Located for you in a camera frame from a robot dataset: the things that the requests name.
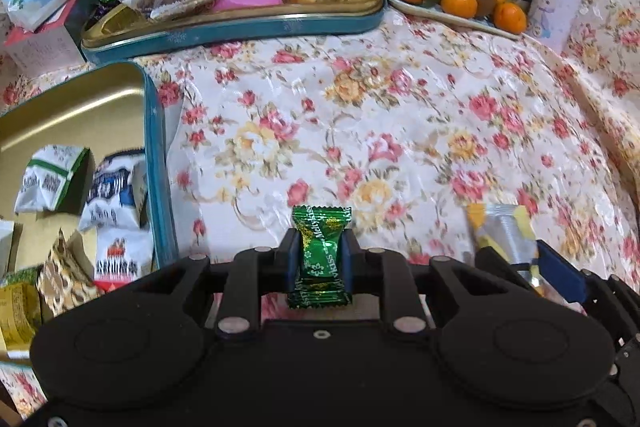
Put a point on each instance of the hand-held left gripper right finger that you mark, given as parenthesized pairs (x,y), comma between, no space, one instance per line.
(351,267)

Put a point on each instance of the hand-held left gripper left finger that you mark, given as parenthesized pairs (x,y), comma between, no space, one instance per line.
(292,262)

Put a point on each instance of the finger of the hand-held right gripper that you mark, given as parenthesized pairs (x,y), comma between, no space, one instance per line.
(500,259)
(562,272)

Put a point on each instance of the yellow and silver snack packet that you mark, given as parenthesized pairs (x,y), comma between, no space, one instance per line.
(505,232)

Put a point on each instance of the green foil candy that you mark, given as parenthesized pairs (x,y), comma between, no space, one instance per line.
(320,257)

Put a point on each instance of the red and white snack packet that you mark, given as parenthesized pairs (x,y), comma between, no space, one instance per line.
(120,257)

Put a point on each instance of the teal tin box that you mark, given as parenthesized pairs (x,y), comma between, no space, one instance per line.
(155,147)

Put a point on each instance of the blue and white snack packet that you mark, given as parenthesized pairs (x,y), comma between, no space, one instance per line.
(112,197)

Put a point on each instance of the brown patterned snack packet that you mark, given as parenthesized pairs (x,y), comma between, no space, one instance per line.
(65,282)

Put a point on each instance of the green and white snack packet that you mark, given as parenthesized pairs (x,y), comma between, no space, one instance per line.
(47,182)

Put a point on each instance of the teal tin lid with snacks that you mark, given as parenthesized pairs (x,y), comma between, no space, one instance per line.
(250,39)

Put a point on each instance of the floral covered sofa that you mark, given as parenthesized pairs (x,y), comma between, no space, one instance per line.
(400,117)

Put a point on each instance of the white and pink box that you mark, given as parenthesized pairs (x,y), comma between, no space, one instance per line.
(40,47)

